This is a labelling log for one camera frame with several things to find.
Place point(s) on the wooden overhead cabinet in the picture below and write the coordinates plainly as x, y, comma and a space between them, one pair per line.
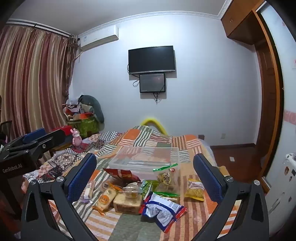
242, 20

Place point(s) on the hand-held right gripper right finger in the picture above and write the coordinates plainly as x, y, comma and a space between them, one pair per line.
207, 176

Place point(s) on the white sliding wardrobe door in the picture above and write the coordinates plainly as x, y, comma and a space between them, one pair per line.
282, 139

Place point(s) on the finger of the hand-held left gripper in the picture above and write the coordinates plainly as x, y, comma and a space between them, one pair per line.
34, 135
50, 140

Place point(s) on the clear bun packet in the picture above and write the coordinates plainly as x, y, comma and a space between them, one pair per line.
133, 188

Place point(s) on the blue white snack packet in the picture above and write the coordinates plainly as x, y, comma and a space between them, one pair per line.
161, 210

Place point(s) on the yellow curved tube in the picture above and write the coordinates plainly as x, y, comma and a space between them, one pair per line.
155, 124

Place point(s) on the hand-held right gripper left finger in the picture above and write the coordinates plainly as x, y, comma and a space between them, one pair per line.
82, 176

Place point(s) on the twisted pastry snack bag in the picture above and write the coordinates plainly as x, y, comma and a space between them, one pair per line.
166, 177

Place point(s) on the white bed mattress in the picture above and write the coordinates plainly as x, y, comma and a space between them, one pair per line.
209, 150

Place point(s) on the black wall television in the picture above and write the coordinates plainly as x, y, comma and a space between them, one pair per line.
151, 59

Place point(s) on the floral patterned quilt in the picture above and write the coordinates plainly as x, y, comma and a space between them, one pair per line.
62, 160

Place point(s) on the green pea packet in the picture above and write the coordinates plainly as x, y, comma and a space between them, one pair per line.
148, 188

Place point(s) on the pink plush toy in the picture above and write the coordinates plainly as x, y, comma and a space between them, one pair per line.
76, 138

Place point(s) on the red box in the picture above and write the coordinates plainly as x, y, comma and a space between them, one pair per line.
66, 131

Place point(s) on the wooden door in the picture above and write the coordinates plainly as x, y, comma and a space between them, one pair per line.
269, 104

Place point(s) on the clear plastic storage box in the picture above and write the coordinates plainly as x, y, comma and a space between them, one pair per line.
143, 160

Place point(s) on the yellow snack mix packet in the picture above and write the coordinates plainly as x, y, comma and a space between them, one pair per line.
194, 190

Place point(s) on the purple wafer packet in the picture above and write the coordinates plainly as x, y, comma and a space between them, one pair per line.
87, 191

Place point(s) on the red snack packet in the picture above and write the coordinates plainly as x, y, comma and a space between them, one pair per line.
122, 173

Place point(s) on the small black monitor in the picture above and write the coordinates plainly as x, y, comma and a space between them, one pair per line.
152, 82

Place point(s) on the green strip snack packet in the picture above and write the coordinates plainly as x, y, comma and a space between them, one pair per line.
166, 194

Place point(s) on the white air conditioner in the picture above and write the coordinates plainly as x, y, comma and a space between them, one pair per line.
99, 38

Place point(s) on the striped brown curtain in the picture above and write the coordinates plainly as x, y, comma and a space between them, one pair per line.
30, 81

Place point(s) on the black chair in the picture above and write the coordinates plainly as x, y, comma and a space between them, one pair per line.
5, 128

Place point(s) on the brown bread loaf packet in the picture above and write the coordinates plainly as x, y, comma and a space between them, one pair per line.
127, 204

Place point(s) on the pile of clothes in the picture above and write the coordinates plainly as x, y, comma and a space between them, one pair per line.
85, 104

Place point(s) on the orange face bread packet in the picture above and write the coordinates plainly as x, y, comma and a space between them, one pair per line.
106, 199

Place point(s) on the green patterned bag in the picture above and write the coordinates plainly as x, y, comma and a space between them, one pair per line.
86, 125

